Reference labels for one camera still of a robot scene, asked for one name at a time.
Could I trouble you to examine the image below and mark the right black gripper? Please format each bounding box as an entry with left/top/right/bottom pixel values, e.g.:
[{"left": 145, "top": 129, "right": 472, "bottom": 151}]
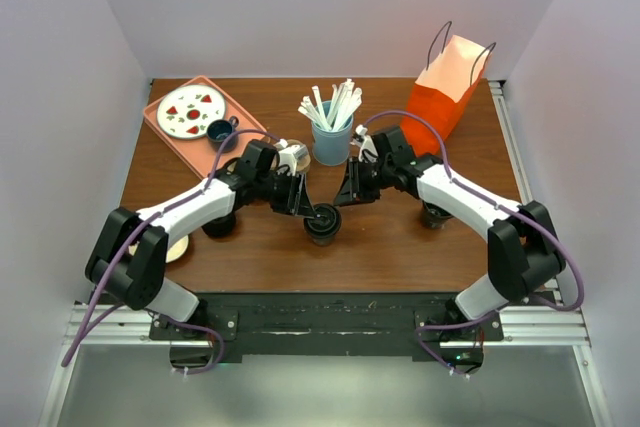
[{"left": 333, "top": 156, "right": 393, "bottom": 207}]

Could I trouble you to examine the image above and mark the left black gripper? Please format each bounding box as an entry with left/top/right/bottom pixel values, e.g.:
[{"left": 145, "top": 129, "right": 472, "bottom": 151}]
[{"left": 256, "top": 171, "right": 314, "bottom": 220}]

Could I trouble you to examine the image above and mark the black lid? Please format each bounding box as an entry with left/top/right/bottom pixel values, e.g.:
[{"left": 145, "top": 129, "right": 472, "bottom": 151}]
[{"left": 303, "top": 203, "right": 342, "bottom": 240}]

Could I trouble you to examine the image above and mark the black coffee cup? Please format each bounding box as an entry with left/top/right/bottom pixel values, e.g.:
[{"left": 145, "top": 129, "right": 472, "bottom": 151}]
[
  {"left": 312, "top": 235, "right": 335, "bottom": 247},
  {"left": 420, "top": 202, "right": 453, "bottom": 230}
]

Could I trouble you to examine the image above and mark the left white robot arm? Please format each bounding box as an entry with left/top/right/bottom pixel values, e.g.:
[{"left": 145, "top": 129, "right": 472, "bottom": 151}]
[{"left": 85, "top": 140, "right": 319, "bottom": 339}]

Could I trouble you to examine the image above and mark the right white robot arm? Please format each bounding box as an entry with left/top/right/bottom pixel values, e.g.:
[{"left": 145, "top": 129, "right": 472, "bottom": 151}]
[{"left": 334, "top": 126, "right": 566, "bottom": 340}]

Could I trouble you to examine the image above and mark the cardboard cup carrier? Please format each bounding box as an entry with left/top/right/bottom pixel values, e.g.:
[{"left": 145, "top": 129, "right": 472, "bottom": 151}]
[{"left": 219, "top": 139, "right": 314, "bottom": 183}]

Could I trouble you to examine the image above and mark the blue straw holder cup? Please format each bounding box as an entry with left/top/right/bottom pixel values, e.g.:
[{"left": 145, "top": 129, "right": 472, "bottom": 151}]
[{"left": 311, "top": 115, "right": 354, "bottom": 166}]

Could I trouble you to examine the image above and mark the stack of black lids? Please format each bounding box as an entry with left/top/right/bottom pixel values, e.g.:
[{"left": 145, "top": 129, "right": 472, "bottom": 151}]
[{"left": 202, "top": 213, "right": 236, "bottom": 238}]

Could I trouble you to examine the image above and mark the white wrapped straws bundle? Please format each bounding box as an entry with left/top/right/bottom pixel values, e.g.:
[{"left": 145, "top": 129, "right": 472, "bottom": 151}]
[{"left": 297, "top": 78, "right": 363, "bottom": 133}]

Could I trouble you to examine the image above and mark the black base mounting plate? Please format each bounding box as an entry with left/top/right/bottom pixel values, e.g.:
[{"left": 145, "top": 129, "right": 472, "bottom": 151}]
[{"left": 149, "top": 290, "right": 506, "bottom": 366}]

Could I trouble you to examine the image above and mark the dark blue mug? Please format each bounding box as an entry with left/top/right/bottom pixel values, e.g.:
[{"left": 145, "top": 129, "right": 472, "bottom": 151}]
[{"left": 206, "top": 116, "right": 239, "bottom": 153}]

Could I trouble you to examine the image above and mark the orange paper bag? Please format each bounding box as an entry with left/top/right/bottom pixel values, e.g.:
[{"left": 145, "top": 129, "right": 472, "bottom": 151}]
[{"left": 401, "top": 21, "right": 495, "bottom": 155}]

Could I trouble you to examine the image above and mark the cream panda plate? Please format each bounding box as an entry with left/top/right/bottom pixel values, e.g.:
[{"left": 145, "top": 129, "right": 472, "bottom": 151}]
[{"left": 128, "top": 236, "right": 189, "bottom": 265}]

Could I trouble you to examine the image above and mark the watermelon pattern plate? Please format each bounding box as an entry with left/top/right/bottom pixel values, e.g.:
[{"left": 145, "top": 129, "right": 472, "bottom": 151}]
[{"left": 156, "top": 84, "right": 227, "bottom": 140}]

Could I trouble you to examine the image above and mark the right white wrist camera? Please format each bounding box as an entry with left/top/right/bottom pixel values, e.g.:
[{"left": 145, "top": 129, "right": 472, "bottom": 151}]
[{"left": 350, "top": 125, "right": 378, "bottom": 163}]

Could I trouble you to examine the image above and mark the aluminium frame rail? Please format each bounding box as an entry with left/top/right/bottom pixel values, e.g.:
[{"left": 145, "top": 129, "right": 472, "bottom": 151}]
[{"left": 488, "top": 80, "right": 614, "bottom": 426}]

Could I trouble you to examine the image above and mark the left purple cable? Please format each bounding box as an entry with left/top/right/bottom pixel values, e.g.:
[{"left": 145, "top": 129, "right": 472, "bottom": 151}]
[{"left": 60, "top": 129, "right": 286, "bottom": 368}]

